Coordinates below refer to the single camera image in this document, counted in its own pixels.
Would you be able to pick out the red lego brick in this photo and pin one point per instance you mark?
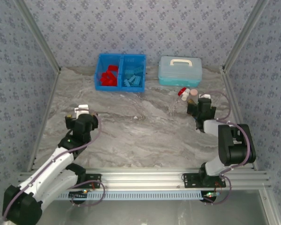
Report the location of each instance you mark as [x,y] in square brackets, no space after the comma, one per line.
[110,83]
[113,68]
[115,78]
[103,81]
[105,75]

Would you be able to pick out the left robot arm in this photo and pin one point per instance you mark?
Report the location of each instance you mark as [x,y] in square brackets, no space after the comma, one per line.
[53,161]

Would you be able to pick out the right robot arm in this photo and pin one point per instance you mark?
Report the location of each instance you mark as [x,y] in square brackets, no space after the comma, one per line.
[234,150]

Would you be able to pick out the brass valve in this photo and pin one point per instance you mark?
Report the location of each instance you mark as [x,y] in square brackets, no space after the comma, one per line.
[190,101]

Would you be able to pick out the pink round disc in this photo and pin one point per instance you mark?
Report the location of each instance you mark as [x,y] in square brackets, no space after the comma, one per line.
[194,92]

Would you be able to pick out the blue two-compartment plastic bin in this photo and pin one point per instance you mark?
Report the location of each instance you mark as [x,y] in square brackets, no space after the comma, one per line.
[120,70]

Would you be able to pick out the black controller board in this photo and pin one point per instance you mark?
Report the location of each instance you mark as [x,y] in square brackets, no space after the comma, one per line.
[78,195]
[208,198]

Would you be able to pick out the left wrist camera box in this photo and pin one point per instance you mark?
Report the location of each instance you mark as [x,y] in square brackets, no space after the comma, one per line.
[82,109]

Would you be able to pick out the aluminium table side rail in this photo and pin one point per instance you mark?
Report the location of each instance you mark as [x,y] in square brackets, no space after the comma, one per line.
[47,105]
[231,93]

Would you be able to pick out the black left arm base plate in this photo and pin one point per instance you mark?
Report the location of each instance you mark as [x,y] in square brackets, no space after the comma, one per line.
[97,178]

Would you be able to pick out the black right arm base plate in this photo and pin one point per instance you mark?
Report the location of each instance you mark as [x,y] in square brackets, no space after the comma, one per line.
[189,181]

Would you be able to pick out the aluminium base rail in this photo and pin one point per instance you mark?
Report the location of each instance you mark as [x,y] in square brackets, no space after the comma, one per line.
[142,178]

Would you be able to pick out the aluminium frame post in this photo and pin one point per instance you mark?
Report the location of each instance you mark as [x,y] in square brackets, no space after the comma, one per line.
[38,35]
[245,35]

